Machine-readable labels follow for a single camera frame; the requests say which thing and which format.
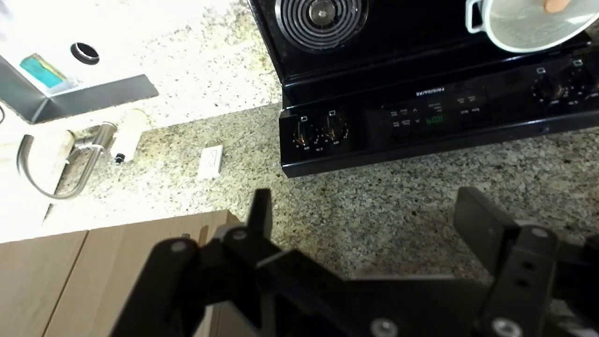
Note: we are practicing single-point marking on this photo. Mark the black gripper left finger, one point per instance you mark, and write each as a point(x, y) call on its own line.
point(276, 293)

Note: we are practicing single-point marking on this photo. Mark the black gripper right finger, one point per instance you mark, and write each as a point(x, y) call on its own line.
point(542, 286)

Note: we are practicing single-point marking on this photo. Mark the white soap bottle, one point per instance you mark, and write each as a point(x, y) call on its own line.
point(130, 130)

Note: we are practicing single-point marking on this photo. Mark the chrome kitchen faucet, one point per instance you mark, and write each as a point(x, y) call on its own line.
point(42, 164)

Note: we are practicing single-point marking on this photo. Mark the black electric stove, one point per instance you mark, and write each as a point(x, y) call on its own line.
point(370, 82)

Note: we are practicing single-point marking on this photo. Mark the white cooking pot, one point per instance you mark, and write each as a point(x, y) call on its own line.
point(529, 25)

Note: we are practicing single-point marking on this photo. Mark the stainless steel sink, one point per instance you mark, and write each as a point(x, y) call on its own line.
point(100, 76)

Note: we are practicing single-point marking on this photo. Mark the teal sponge in sink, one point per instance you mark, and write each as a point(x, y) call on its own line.
point(44, 74)

